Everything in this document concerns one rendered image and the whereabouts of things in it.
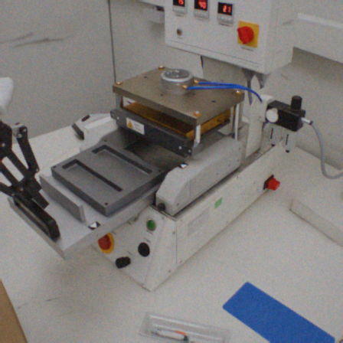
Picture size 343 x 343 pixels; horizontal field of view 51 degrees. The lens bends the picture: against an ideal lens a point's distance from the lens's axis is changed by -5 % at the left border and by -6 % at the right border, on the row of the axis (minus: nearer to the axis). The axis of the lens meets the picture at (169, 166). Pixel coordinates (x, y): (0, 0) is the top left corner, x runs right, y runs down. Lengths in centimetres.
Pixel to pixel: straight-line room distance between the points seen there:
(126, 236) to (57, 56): 165
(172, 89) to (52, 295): 55
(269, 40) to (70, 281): 72
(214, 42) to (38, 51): 152
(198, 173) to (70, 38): 172
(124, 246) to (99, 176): 19
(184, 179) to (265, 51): 35
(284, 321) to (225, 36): 67
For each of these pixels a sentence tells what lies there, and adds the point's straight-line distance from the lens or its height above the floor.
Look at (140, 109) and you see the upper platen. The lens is 93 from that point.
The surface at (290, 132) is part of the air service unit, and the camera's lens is 91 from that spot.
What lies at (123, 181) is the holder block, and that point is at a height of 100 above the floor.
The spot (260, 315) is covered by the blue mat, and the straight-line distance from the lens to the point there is 87.
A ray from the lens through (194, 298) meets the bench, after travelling 88.
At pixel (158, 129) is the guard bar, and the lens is 85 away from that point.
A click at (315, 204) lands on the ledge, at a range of 110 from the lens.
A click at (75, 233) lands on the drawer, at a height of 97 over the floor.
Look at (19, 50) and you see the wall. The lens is 230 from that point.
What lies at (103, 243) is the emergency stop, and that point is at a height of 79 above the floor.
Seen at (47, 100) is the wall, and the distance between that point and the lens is 244.
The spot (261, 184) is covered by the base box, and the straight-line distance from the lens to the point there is 111.
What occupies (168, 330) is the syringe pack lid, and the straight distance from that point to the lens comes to 81.
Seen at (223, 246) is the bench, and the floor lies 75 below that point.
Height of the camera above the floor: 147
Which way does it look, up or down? 35 degrees down
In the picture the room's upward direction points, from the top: 1 degrees counter-clockwise
